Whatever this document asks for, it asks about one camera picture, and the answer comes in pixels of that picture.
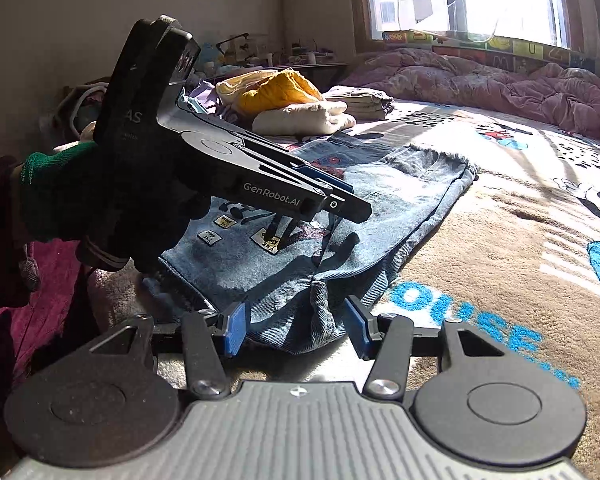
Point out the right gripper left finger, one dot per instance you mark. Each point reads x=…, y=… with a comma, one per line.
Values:
x=204, y=339

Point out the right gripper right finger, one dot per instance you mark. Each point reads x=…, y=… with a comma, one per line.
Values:
x=390, y=341

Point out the blue denim jeans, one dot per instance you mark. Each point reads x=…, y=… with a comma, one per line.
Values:
x=295, y=278

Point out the black gloved left hand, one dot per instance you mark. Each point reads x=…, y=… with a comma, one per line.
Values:
x=117, y=211

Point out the cluttered side desk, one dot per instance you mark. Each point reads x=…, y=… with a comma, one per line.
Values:
x=246, y=53

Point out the yellow folded garment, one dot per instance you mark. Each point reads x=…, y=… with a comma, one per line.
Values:
x=261, y=90

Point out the Mickey Mouse plush blanket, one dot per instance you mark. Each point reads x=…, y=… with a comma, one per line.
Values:
x=519, y=253

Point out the white folded garment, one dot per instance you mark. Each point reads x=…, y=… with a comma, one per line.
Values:
x=311, y=119

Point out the grey folded garment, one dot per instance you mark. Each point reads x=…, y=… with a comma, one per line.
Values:
x=364, y=104

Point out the purple crumpled quilt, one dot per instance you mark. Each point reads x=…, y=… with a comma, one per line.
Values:
x=568, y=98

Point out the colourful alphabet foam mat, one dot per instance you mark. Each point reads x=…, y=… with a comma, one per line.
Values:
x=514, y=55

